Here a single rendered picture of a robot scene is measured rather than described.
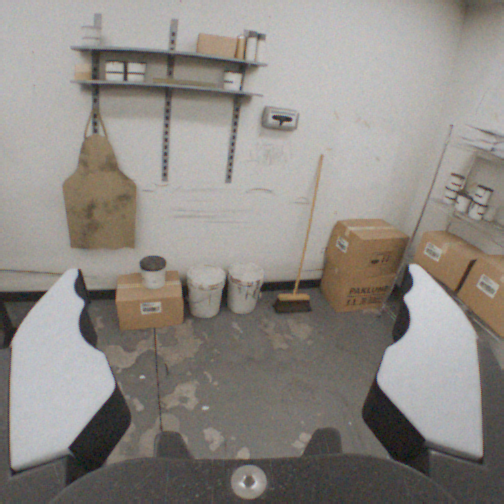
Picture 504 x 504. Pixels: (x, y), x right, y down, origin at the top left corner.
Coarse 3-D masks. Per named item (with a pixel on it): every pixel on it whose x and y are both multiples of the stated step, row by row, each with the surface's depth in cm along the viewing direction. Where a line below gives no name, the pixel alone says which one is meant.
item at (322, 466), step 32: (160, 448) 5; (320, 448) 5; (96, 480) 4; (128, 480) 4; (160, 480) 4; (192, 480) 4; (224, 480) 4; (256, 480) 4; (288, 480) 4; (320, 480) 4; (352, 480) 4; (384, 480) 4; (416, 480) 4
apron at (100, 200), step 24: (96, 144) 183; (96, 168) 191; (72, 192) 192; (96, 192) 200; (120, 192) 204; (72, 216) 201; (96, 216) 208; (120, 216) 213; (72, 240) 211; (96, 240) 216; (120, 240) 222
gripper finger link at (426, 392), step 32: (416, 288) 10; (416, 320) 8; (448, 320) 8; (384, 352) 7; (416, 352) 7; (448, 352) 7; (384, 384) 6; (416, 384) 6; (448, 384) 6; (384, 416) 6; (416, 416) 6; (448, 416) 5; (480, 416) 5; (416, 448) 5; (448, 448) 5; (480, 448) 5
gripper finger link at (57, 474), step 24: (0, 360) 7; (0, 384) 6; (0, 408) 5; (0, 432) 5; (0, 456) 4; (72, 456) 5; (0, 480) 4; (24, 480) 4; (48, 480) 4; (72, 480) 5
